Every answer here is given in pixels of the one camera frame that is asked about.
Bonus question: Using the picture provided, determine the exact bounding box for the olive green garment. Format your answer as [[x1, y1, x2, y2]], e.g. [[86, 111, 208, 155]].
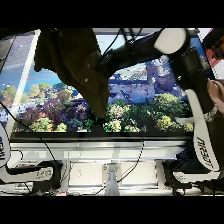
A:
[[33, 28, 112, 122]]

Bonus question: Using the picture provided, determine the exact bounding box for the silver frame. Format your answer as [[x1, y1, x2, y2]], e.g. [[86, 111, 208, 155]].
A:
[[0, 138, 224, 196]]

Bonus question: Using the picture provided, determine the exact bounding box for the black cable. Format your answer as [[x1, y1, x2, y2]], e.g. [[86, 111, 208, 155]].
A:
[[0, 101, 63, 174], [115, 137, 146, 184]]

